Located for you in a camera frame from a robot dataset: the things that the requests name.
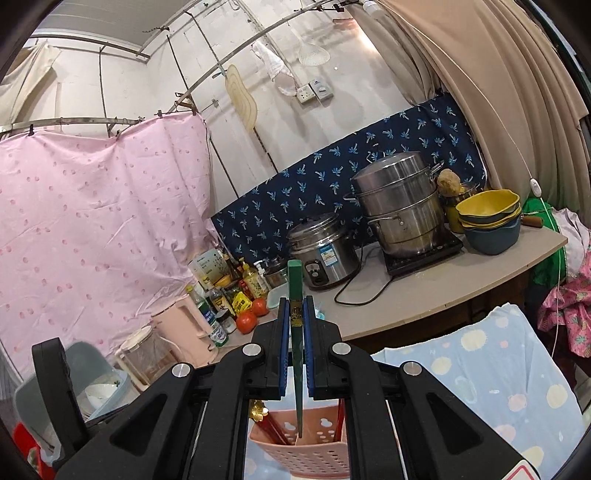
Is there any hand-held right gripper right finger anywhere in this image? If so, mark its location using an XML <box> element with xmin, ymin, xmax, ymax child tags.
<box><xmin>302</xmin><ymin>295</ymin><xmax>541</xmax><ymax>480</ymax></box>

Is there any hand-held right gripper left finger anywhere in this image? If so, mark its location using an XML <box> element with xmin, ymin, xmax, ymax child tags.
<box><xmin>55</xmin><ymin>298</ymin><xmax>291</xmax><ymax>480</ymax></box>

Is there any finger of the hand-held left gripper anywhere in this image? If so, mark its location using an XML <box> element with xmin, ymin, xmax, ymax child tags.
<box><xmin>31</xmin><ymin>337</ymin><xmax>89</xmax><ymax>462</ymax></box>

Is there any green chopstick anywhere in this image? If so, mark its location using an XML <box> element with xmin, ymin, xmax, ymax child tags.
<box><xmin>287</xmin><ymin>259</ymin><xmax>304</xmax><ymax>439</ymax></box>

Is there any pink utensil holder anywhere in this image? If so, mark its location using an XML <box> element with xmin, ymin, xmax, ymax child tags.
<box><xmin>248</xmin><ymin>406</ymin><xmax>352</xmax><ymax>480</ymax></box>

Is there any white bowl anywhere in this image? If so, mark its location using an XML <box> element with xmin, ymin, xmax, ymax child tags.
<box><xmin>85</xmin><ymin>383</ymin><xmax>119</xmax><ymax>410</ymax></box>

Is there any white dish drainer blue lid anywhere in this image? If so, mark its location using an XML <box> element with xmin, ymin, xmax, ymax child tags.
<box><xmin>14</xmin><ymin>342</ymin><xmax>131</xmax><ymax>462</ymax></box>

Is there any clear plastic food container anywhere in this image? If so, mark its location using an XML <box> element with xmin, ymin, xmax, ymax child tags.
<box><xmin>268</xmin><ymin>284</ymin><xmax>290</xmax><ymax>311</ymax></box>

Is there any small steel pot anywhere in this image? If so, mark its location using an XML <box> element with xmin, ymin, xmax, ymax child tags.
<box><xmin>264</xmin><ymin>265</ymin><xmax>290</xmax><ymax>289</ymax></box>

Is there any white label small bottle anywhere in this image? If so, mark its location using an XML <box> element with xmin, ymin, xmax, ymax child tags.
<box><xmin>210</xmin><ymin>318</ymin><xmax>230</xmax><ymax>348</ymax></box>

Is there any yellow oil bottle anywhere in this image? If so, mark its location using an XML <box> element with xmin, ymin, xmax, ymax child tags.
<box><xmin>242</xmin><ymin>263</ymin><xmax>269</xmax><ymax>299</ymax></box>

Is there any red plastic container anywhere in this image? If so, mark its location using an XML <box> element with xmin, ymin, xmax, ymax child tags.
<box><xmin>11</xmin><ymin>422</ymin><xmax>57</xmax><ymax>480</ymax></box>

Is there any dark sauce bottle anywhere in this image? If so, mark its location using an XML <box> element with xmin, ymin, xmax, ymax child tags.
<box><xmin>222</xmin><ymin>251</ymin><xmax>241</xmax><ymax>301</ymax></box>

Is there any steel rice cooker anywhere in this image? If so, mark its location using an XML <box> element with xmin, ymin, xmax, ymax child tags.
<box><xmin>287</xmin><ymin>213</ymin><xmax>362</xmax><ymax>291</ymax></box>

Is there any white blender jug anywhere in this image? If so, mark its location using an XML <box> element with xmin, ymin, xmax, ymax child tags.
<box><xmin>115</xmin><ymin>325</ymin><xmax>178</xmax><ymax>391</ymax></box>

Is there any green glass bottle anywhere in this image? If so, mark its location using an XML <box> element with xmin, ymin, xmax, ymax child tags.
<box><xmin>185</xmin><ymin>285</ymin><xmax>207</xmax><ymax>325</ymax></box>

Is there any pink electric kettle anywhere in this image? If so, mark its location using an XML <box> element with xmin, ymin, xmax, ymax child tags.
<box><xmin>150</xmin><ymin>295</ymin><xmax>219</xmax><ymax>367</ymax></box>

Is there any white carton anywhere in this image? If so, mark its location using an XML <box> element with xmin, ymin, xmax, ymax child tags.
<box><xmin>188</xmin><ymin>249</ymin><xmax>225</xmax><ymax>291</ymax></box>

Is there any black induction cooker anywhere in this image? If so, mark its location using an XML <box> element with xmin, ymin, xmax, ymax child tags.
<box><xmin>383</xmin><ymin>233</ymin><xmax>464</xmax><ymax>278</ymax></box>

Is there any steel steamer pot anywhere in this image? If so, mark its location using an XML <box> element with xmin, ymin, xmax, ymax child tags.
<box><xmin>344</xmin><ymin>151</ymin><xmax>446</xmax><ymax>259</ymax></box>

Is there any pink dotted curtain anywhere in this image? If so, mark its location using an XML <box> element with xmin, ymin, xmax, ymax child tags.
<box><xmin>0</xmin><ymin>113</ymin><xmax>218</xmax><ymax>370</ymax></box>

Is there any navy leaf print cloth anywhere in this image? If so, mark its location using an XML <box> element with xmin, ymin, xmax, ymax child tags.
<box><xmin>210</xmin><ymin>92</ymin><xmax>488</xmax><ymax>266</ymax></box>

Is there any cloud printed blue blanket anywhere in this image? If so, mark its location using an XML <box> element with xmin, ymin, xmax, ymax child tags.
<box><xmin>372</xmin><ymin>304</ymin><xmax>585</xmax><ymax>480</ymax></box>

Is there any blue bowl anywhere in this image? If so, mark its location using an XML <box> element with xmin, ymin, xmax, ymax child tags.
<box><xmin>462</xmin><ymin>217</ymin><xmax>523</xmax><ymax>256</ymax></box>

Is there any brown loofah sponge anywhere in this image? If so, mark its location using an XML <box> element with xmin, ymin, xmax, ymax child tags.
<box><xmin>438</xmin><ymin>169</ymin><xmax>463</xmax><ymax>197</ymax></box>

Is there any yellow bowl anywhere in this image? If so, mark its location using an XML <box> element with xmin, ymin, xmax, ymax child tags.
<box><xmin>456</xmin><ymin>189</ymin><xmax>522</xmax><ymax>219</ymax></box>

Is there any hanging beige cutting board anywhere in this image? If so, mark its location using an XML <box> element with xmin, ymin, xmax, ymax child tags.
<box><xmin>225</xmin><ymin>64</ymin><xmax>259</xmax><ymax>133</ymax></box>

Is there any green cloth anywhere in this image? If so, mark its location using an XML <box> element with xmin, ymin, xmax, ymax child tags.
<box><xmin>529</xmin><ymin>196</ymin><xmax>570</xmax><ymax>288</ymax></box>

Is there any pink floral cloth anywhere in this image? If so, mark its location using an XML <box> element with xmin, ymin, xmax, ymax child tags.
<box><xmin>538</xmin><ymin>272</ymin><xmax>591</xmax><ymax>359</ymax></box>

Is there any hanging plastic bag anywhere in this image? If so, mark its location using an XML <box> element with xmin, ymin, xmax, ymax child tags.
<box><xmin>252</xmin><ymin>39</ymin><xmax>296</xmax><ymax>96</ymax></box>

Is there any lavender cloth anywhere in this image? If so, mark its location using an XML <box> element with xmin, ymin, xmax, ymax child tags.
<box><xmin>551</xmin><ymin>208</ymin><xmax>591</xmax><ymax>278</ymax></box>

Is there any white skimmer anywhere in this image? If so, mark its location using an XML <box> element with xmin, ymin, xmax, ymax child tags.
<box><xmin>298</xmin><ymin>39</ymin><xmax>331</xmax><ymax>67</ymax></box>

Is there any beige curtain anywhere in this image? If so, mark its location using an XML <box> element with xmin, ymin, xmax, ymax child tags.
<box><xmin>379</xmin><ymin>0</ymin><xmax>591</xmax><ymax>222</ymax></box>

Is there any black power cord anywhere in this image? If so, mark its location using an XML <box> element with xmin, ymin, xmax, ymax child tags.
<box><xmin>335</xmin><ymin>240</ymin><xmax>394</xmax><ymax>306</ymax></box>

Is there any curved metal curtain rail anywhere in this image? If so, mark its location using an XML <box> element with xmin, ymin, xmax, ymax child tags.
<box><xmin>166</xmin><ymin>0</ymin><xmax>365</xmax><ymax>114</ymax></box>

